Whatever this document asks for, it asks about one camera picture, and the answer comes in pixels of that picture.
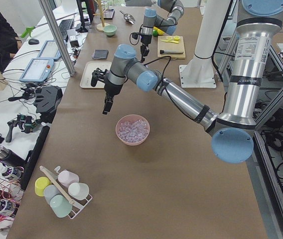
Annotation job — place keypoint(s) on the wooden cutting board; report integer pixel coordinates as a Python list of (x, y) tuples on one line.
[(171, 46)]

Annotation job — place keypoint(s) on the black keyboard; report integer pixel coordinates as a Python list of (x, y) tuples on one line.
[(64, 26)]

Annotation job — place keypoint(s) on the grey folded cloth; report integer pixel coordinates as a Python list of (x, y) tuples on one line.
[(100, 54)]

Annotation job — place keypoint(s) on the black thermos bottle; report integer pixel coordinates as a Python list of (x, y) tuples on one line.
[(9, 158)]

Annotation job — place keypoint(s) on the near teach pendant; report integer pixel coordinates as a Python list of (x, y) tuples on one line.
[(38, 70)]

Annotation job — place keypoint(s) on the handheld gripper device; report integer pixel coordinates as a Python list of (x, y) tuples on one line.
[(24, 122)]

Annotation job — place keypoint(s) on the black computer mouse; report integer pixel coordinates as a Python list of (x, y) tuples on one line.
[(33, 41)]

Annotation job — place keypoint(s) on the yellow cup in rack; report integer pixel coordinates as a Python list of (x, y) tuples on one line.
[(40, 184)]

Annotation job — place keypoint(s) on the white wire cup rack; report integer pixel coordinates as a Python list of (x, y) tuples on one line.
[(77, 205)]

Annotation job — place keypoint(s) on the aluminium frame post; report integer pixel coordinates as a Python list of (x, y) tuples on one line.
[(48, 13)]

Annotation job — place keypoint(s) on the pink bowl of ice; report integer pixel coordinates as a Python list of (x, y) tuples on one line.
[(132, 129)]

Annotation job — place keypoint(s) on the mint green bowl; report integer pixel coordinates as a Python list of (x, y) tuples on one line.
[(110, 30)]

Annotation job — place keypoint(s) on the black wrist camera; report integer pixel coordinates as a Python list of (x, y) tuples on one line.
[(134, 38), (98, 75)]

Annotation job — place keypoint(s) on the grey cup in rack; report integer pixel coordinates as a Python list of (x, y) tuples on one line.
[(49, 192)]

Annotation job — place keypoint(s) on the metal ice scoop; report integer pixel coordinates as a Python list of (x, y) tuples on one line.
[(128, 17)]

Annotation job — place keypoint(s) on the wooden cup tree stand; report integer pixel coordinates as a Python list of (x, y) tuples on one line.
[(100, 27)]

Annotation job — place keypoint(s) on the black gripper stand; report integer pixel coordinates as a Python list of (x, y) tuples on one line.
[(46, 102)]

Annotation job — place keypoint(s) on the lemon slice near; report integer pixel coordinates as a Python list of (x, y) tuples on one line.
[(176, 38)]

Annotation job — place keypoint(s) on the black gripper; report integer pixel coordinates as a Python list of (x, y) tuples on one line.
[(145, 40), (112, 88)]

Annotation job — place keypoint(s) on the mint cup in rack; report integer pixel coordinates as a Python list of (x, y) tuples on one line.
[(60, 205)]

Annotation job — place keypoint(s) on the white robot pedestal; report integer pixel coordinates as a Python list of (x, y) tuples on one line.
[(199, 72)]

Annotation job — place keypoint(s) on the green lime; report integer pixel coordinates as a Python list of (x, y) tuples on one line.
[(155, 33)]

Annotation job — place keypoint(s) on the white cup in rack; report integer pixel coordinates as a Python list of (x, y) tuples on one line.
[(79, 191)]

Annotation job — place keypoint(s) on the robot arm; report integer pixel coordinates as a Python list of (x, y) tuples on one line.
[(232, 129), (151, 19)]

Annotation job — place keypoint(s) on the far teach pendant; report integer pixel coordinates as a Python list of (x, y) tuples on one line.
[(50, 50)]

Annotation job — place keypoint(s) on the pink cup in rack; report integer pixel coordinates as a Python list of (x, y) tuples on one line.
[(66, 178)]

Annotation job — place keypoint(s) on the teach pendant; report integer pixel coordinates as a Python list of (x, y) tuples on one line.
[(50, 50), (38, 70)]

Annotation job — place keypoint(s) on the steel rod black tip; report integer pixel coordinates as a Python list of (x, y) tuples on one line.
[(171, 52)]

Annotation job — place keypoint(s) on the yellow plastic knife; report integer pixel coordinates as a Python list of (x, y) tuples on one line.
[(169, 41)]

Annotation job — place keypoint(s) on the cream rectangular tray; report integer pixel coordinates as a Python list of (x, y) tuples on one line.
[(88, 80)]

